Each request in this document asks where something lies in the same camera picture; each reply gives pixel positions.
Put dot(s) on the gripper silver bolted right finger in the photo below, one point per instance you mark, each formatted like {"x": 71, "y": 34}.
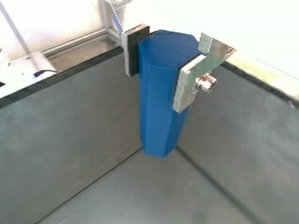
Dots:
{"x": 195, "y": 73}

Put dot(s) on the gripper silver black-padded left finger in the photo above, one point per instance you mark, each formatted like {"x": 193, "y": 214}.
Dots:
{"x": 127, "y": 38}

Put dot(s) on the blue hexagon prism block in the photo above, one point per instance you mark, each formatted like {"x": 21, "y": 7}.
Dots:
{"x": 163, "y": 53}

